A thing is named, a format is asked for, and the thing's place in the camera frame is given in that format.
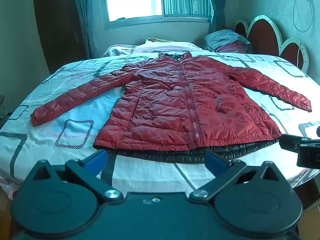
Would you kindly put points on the pink folded quilt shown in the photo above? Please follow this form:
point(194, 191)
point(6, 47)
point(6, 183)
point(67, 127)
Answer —
point(165, 47)

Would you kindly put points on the red scalloped headboard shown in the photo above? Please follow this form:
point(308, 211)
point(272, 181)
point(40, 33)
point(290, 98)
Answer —
point(265, 35)

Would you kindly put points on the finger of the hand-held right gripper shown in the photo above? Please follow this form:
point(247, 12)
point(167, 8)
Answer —
point(288, 142)
point(310, 155)

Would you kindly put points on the pink pillow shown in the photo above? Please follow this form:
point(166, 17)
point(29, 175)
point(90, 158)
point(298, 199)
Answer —
point(236, 47)

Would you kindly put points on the grey-blue window curtain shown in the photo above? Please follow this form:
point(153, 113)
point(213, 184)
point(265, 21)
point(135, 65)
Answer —
point(217, 5)
point(85, 17)

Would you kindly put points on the dark wooden wardrobe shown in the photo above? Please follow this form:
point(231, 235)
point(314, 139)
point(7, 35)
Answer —
point(57, 25)

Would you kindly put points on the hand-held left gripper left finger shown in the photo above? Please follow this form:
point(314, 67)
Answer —
point(96, 160)

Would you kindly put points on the bed with patterned white sheet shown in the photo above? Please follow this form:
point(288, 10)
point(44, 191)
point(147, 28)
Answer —
point(45, 135)

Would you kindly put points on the red puffer jacket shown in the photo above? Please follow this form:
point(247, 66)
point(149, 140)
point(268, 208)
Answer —
point(162, 100)

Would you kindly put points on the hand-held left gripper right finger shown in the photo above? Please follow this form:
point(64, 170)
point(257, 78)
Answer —
point(214, 161)

